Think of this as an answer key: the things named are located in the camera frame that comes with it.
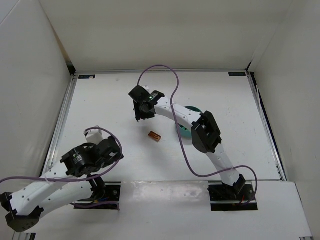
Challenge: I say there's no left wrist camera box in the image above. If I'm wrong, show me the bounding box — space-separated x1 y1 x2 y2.
83 128 104 145

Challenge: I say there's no orange lego plate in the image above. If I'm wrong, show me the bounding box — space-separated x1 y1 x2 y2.
148 131 162 143

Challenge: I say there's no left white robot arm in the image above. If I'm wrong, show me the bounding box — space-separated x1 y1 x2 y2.
0 136 124 233

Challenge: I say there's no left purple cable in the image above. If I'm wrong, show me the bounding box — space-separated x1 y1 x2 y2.
0 127 124 209

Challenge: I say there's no teal divided round container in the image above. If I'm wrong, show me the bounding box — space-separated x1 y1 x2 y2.
174 104 203 139

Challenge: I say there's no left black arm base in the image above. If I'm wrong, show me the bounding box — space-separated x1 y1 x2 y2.
71 177 121 211

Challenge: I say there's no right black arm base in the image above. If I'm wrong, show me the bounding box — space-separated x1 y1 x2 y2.
207 183 258 212

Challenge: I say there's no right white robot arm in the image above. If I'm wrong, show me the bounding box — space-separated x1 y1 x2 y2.
128 85 246 196

